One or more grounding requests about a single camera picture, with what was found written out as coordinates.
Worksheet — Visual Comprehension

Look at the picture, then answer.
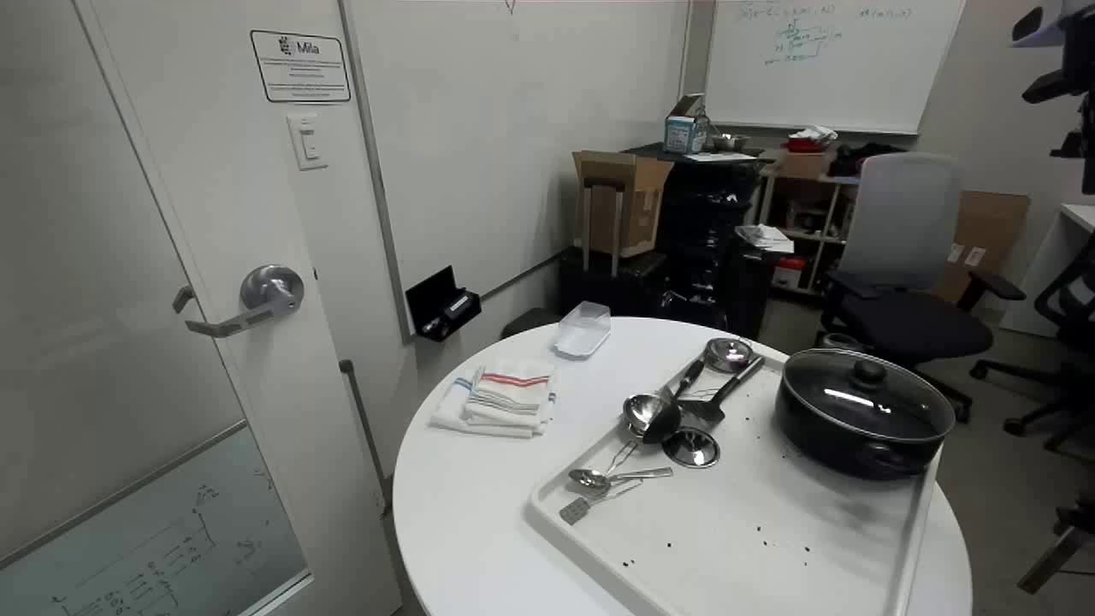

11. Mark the blue box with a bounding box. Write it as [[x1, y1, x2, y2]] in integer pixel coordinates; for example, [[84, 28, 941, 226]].
[[665, 93, 711, 158]]

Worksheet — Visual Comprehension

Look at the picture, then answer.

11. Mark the large wall whiteboard panel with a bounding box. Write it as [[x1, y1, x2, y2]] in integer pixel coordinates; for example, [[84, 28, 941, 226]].
[[339, 0, 698, 342]]

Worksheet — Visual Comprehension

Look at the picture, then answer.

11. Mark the small white plastic container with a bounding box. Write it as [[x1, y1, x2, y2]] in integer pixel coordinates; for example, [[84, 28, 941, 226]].
[[550, 297, 616, 363]]

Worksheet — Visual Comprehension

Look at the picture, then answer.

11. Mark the silver door lever handle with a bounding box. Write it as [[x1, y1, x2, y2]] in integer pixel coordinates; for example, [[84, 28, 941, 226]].
[[169, 263, 309, 342]]

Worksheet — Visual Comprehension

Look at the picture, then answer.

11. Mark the flat cardboard box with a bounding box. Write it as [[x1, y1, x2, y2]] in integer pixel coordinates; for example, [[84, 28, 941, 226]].
[[934, 190, 1032, 307]]

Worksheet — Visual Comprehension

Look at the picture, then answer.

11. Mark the large steel measuring cup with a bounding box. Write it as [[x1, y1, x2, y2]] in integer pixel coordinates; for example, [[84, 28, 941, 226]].
[[662, 334, 757, 405]]

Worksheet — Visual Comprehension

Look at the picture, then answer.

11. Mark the red and white item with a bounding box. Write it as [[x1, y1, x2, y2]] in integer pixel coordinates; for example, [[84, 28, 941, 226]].
[[785, 123, 843, 158]]

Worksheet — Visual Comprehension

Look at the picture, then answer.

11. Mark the black office chair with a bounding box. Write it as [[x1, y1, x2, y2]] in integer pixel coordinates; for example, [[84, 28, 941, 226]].
[[970, 236, 1095, 463]]

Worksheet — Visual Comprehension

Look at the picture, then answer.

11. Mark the open cardboard box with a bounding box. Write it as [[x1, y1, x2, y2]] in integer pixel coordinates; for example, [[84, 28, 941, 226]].
[[571, 146, 679, 263]]

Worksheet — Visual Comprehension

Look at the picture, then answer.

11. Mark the black marker holder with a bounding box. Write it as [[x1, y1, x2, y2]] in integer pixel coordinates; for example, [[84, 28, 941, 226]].
[[404, 263, 482, 346]]

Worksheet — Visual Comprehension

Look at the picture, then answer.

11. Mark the white light switch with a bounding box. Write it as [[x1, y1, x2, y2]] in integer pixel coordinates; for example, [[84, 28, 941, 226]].
[[285, 112, 333, 176]]

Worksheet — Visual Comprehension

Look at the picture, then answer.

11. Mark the framed whiteboard with writing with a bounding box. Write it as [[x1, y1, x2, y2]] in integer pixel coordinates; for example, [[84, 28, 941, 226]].
[[700, 0, 970, 140]]

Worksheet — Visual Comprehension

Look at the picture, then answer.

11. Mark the steel measuring spoon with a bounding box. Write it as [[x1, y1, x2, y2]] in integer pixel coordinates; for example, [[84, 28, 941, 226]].
[[559, 477, 649, 527], [563, 463, 679, 498]]

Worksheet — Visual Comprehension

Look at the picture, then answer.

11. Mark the grey office chair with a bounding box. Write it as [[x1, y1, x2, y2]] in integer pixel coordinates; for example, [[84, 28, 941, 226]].
[[810, 152, 1030, 427]]

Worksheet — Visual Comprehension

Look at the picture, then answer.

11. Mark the wooden shelf unit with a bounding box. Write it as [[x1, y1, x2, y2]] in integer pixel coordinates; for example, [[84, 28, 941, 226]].
[[751, 145, 867, 300]]

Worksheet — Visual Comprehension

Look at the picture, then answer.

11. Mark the small steel measuring cup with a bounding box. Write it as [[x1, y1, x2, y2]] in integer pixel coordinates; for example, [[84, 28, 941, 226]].
[[665, 431, 727, 472]]

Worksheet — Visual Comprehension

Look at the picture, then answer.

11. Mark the black cabinet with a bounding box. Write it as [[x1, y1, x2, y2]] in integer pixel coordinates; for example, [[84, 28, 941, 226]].
[[657, 152, 766, 334]]

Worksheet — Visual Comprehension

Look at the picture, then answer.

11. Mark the white paper stack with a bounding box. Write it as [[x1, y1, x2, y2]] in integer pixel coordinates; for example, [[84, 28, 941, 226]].
[[733, 221, 796, 258]]

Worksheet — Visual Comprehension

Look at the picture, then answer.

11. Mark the white door with glass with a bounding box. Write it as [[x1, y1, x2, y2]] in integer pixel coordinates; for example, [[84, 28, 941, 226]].
[[0, 0, 404, 616]]

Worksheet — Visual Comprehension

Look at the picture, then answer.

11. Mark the black camera stand equipment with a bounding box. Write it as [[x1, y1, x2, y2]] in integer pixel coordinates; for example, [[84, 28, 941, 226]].
[[1008, 0, 1095, 198]]

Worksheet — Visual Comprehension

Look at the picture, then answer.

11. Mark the white door sign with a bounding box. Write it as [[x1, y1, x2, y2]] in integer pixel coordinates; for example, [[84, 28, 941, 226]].
[[248, 28, 357, 107]]

